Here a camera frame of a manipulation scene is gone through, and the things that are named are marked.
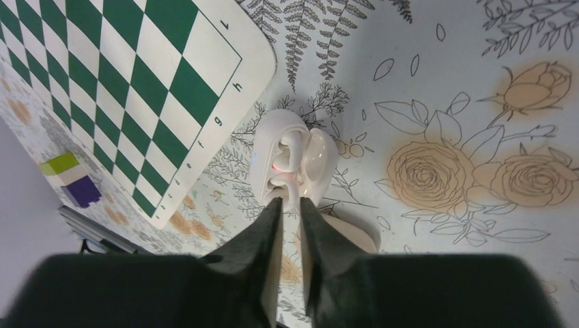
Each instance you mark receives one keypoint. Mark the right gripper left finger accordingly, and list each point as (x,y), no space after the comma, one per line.
(246,271)

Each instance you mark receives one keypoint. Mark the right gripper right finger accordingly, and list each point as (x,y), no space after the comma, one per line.
(333,282)

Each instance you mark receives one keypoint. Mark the white earbud case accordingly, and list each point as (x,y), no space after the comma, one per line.
(311,179)

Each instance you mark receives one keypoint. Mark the white earbud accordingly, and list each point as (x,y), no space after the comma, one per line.
(290,156)

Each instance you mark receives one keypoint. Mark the beige earbud charging case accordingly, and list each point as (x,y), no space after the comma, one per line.
(353,233)

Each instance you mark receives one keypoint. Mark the floral patterned table mat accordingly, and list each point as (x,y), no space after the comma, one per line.
(456,124)

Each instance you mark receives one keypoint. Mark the green white purple block stack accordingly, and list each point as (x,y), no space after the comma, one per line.
(66,172)

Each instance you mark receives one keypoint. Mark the green white chessboard mat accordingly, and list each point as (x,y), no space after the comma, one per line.
(150,89)

